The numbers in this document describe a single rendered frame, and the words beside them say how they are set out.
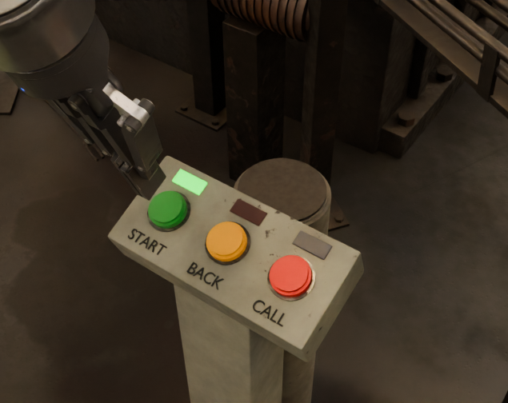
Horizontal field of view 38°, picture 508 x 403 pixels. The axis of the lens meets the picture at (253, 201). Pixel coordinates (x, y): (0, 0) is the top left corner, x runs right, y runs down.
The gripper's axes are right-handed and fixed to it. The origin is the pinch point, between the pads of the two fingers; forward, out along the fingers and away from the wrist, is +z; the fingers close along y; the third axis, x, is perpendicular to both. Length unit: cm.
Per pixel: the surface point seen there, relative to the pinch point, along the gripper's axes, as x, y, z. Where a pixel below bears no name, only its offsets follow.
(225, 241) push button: 0.4, -7.8, 7.7
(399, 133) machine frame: -59, 8, 87
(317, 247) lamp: -3.6, -15.8, 8.6
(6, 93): -24, 99, 81
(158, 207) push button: 0.6, 0.5, 7.7
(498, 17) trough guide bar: -38.1, -18.1, 12.2
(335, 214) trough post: -34, 9, 85
